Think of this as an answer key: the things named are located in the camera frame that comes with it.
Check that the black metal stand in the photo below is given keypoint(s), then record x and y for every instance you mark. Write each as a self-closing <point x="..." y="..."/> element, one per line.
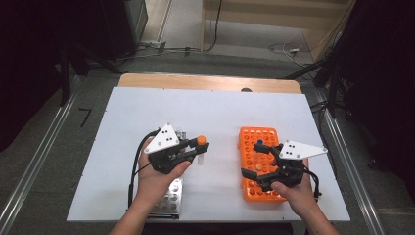
<point x="65" y="75"/>
<point x="332" y="88"/>

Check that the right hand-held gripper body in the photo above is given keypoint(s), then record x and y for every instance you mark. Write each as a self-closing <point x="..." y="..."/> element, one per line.
<point x="300" y="150"/>

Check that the aluminium floor rail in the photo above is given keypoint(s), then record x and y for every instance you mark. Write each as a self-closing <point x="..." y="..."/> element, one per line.
<point x="355" y="182"/>
<point x="36" y="156"/>

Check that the dark table grommet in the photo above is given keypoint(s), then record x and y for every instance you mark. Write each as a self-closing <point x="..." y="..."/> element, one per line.
<point x="246" y="89"/>

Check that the orange-capped test tube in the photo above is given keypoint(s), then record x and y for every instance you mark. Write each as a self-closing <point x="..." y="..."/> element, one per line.
<point x="201" y="140"/>
<point x="259" y="166"/>

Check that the metal test tube rack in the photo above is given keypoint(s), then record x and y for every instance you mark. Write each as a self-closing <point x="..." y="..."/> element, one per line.
<point x="173" y="196"/>

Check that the dark cabinet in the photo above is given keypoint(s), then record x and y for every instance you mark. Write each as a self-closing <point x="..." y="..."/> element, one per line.
<point x="127" y="26"/>

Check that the light wooden shelf frame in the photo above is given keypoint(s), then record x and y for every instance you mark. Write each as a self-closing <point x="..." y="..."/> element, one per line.
<point x="261" y="19"/>

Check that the orange plastic test tube rack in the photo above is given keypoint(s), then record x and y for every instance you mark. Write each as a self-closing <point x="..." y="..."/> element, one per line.
<point x="251" y="197"/>

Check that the wooden table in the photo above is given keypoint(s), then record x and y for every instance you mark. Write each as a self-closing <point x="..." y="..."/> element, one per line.
<point x="195" y="81"/>

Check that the black curtain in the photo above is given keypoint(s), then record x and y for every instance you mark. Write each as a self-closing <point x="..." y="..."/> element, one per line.
<point x="385" y="81"/>
<point x="39" y="49"/>

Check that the white table board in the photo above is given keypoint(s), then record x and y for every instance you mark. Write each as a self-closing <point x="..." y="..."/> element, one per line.
<point x="208" y="114"/>

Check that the person's right hand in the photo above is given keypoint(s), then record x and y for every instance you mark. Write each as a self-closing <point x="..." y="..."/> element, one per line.
<point x="300" y="199"/>

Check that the person's left hand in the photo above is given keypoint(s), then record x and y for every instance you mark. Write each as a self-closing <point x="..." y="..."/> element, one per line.
<point x="153" y="186"/>

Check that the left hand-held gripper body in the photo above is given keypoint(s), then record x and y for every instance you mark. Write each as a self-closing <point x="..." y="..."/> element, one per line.
<point x="163" y="138"/>

